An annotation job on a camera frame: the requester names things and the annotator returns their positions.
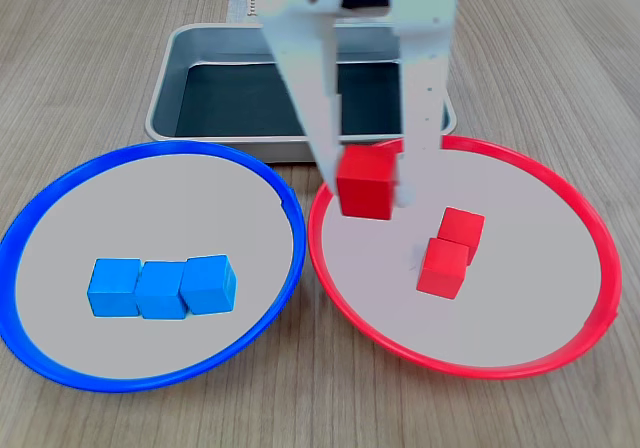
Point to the red cube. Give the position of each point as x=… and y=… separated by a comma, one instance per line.
x=365, y=188
x=440, y=270
x=462, y=228

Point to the blue cube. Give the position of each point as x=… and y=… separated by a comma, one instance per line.
x=160, y=293
x=112, y=288
x=207, y=285

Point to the black tray mat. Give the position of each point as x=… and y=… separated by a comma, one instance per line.
x=235, y=98

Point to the steel tray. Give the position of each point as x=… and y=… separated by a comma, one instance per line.
x=170, y=68

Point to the red-rimmed white plate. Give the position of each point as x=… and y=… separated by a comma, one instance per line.
x=500, y=318

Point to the blue-rimmed white plate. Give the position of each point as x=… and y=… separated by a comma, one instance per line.
x=150, y=348

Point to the pale perforated base plate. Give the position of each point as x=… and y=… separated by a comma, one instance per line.
x=254, y=10

